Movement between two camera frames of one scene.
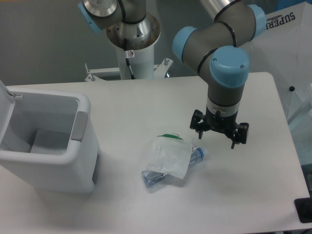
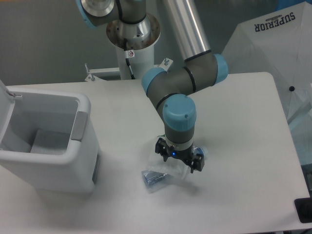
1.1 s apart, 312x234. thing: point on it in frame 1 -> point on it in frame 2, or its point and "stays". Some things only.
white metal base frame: x=160 y=71 stays
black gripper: x=226 y=124 -> x=185 y=155
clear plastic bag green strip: x=170 y=154 stays
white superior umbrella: x=284 y=48 stays
